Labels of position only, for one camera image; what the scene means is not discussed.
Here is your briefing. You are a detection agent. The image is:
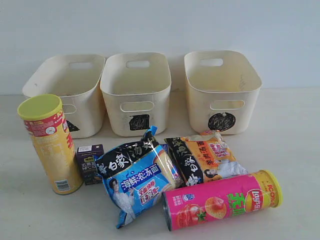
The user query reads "orange instant noodle packet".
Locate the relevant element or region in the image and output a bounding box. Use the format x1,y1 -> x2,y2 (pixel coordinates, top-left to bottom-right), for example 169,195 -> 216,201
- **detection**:
164,130 -> 248,187

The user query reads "white blue milk carton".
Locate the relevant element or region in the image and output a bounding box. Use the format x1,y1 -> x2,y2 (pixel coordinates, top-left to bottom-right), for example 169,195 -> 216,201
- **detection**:
160,144 -> 183,188

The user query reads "blue instant noodle packet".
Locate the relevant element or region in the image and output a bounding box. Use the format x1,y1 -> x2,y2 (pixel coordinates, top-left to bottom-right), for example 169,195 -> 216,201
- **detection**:
95,125 -> 176,229

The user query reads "cream bin with circle mark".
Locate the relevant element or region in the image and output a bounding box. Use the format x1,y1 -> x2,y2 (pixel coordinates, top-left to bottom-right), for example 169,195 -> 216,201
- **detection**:
184,50 -> 262,135

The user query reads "purple juice carton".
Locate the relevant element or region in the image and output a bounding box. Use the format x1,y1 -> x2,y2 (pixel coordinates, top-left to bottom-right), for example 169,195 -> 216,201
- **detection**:
75,144 -> 105,186

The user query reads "yellow chips can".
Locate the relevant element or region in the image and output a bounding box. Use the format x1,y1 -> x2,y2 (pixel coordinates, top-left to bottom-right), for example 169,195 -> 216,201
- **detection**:
17,94 -> 84,195

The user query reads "cream bin with square mark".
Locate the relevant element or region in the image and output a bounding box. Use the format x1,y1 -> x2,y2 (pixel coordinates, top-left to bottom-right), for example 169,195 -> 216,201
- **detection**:
100,52 -> 172,137

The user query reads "cream bin with triangle mark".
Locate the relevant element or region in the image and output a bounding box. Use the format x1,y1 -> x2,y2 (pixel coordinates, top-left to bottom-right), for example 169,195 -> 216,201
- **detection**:
22,54 -> 106,139

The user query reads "pink chips can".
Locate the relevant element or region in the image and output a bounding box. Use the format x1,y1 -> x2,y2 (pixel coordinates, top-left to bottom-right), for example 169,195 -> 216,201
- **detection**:
162,170 -> 283,231

